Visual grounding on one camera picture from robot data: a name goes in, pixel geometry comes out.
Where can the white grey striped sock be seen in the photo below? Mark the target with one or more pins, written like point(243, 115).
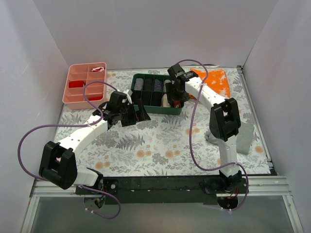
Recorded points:
point(164, 84)

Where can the black rolled sock front right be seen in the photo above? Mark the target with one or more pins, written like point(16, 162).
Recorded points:
point(156, 99)

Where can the grey striped rolled sock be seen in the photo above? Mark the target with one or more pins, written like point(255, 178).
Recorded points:
point(139, 84)

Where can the black rolled sock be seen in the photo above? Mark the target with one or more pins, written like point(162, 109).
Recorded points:
point(148, 84)
point(156, 99)
point(136, 96)
point(146, 97)

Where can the pink divided organiser box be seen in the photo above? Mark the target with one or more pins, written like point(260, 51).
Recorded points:
point(77, 98)

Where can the blue striped rolled sock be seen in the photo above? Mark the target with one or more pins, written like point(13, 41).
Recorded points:
point(158, 85)

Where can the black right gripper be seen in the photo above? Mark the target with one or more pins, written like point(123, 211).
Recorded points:
point(177, 94)

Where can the black rolled sock front left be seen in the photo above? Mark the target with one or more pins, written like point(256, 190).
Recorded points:
point(136, 96)

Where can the orange white patterned cloth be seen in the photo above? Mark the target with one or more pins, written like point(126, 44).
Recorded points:
point(218, 82)

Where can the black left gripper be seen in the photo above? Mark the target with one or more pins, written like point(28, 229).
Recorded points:
point(132, 114)

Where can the cream rolled sock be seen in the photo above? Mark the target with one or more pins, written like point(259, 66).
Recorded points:
point(164, 101)

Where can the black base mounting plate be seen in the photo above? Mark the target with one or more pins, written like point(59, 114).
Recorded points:
point(207, 190)

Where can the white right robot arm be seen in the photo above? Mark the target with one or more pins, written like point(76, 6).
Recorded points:
point(224, 120)

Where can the grey folded cloth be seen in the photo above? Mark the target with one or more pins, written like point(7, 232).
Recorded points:
point(244, 138)

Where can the green divided organiser box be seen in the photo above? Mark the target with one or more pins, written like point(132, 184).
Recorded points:
point(155, 109)

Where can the black rolled sock front middle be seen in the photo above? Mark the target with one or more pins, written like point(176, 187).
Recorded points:
point(146, 97)

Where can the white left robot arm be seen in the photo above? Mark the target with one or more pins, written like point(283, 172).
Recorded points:
point(58, 164)

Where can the orange and cream underwear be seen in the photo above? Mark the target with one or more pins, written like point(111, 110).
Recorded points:
point(177, 104)

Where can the red white rolled underwear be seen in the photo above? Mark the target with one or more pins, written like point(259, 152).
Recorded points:
point(98, 69)

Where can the red rolled underwear front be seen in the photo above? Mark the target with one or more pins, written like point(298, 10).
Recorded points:
point(95, 98)

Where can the floral patterned table mat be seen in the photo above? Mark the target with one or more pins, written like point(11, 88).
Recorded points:
point(161, 146)

